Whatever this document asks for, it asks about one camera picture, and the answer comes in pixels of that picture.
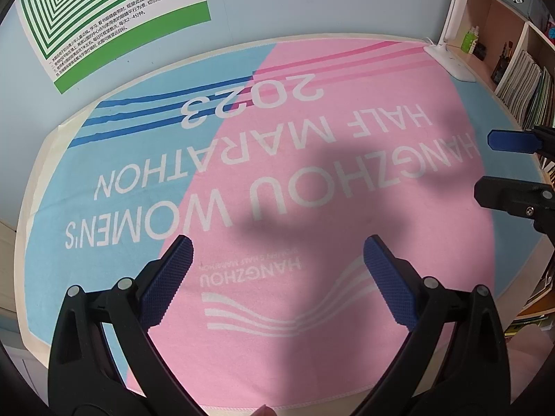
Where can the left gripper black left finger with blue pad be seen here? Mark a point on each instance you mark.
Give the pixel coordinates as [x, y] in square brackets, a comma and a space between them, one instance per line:
[102, 361]

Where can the white desk lamp base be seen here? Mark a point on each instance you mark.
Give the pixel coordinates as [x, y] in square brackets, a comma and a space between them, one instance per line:
[439, 51]

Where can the green white bottle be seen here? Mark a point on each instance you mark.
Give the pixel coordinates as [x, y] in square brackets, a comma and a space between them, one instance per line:
[469, 39]

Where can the green striped wall poster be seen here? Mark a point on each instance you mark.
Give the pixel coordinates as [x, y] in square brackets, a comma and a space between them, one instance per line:
[74, 38]

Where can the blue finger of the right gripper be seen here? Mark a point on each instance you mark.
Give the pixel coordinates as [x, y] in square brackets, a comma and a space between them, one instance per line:
[513, 141]

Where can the wooden bookshelf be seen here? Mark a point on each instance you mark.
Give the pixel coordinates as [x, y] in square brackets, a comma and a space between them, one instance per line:
[506, 28]

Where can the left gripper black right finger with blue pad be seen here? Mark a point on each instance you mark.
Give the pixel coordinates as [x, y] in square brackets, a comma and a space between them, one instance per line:
[454, 360]

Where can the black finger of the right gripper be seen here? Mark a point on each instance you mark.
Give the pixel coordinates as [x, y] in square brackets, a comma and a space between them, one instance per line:
[519, 198]

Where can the pink blue marathon towel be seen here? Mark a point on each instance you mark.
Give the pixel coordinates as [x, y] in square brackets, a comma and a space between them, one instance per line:
[278, 159]

